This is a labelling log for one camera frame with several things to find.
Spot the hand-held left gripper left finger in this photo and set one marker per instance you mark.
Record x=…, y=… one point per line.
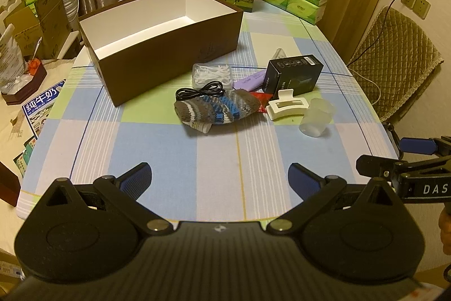
x=137, y=178

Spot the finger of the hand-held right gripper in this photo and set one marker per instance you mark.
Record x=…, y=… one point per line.
x=377, y=165
x=419, y=146

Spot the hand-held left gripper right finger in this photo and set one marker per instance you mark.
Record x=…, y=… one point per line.
x=299, y=178

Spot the translucent plastic cup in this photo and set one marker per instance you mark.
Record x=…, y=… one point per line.
x=315, y=117

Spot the white hair claw clip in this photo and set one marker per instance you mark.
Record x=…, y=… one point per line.
x=286, y=94

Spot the red snack packet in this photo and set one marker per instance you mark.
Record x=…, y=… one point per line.
x=262, y=97

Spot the black product box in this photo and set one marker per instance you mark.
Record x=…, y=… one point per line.
x=292, y=79

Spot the striped knitted sock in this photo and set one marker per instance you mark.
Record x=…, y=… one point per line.
x=218, y=107

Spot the purple cream tube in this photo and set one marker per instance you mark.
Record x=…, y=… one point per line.
x=248, y=81

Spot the brown cardboard storage box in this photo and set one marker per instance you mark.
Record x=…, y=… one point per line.
x=158, y=54

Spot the clear bag of white beads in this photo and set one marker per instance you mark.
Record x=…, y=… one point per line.
x=280, y=53

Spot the clear box of floss picks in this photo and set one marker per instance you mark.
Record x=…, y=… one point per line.
x=211, y=73

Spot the person's right hand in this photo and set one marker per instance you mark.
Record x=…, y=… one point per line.
x=446, y=230

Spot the chair with quilted cover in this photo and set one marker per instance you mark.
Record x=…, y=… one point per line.
x=394, y=50

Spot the flattened blue milk carton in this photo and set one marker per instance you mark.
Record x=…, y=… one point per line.
x=38, y=107

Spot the dark wooden furniture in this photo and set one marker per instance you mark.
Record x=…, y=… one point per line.
x=8, y=188

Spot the dark brown octagonal box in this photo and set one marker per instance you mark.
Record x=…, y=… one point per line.
x=30, y=87

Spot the small orange trinket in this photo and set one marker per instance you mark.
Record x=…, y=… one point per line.
x=34, y=66

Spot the clear plastic bag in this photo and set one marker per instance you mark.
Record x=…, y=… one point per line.
x=12, y=57

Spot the brown shipping carton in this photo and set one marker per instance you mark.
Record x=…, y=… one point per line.
x=53, y=22

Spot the stack of metal bowls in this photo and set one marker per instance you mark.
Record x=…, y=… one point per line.
x=70, y=8

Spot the olive box with white tab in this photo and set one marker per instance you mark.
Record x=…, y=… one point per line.
x=21, y=34

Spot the wall socket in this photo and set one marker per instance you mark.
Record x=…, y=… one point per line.
x=421, y=6

